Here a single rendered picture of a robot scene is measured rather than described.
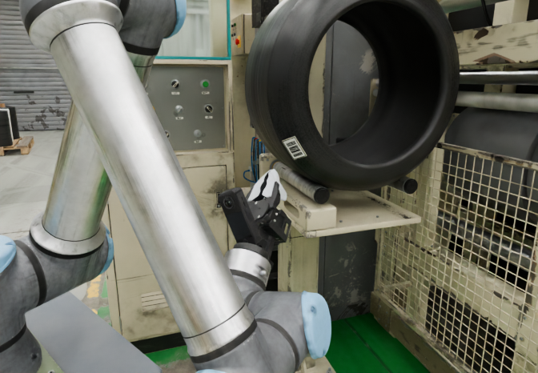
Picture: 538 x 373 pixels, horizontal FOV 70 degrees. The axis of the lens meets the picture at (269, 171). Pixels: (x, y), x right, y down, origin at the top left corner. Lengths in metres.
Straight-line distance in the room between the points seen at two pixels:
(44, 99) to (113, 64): 9.90
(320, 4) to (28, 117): 9.78
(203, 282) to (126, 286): 1.31
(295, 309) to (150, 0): 0.50
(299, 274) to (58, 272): 0.89
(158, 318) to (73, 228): 1.05
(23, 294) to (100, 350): 0.23
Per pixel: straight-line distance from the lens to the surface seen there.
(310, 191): 1.03
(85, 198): 0.83
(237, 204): 0.71
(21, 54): 10.44
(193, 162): 1.60
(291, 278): 1.53
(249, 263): 0.69
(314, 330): 0.58
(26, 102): 10.44
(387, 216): 1.19
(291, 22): 0.94
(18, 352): 0.96
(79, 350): 1.05
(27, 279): 0.91
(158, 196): 0.46
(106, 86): 0.50
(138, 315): 1.84
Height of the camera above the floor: 1.20
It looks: 14 degrees down
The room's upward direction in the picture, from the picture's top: straight up
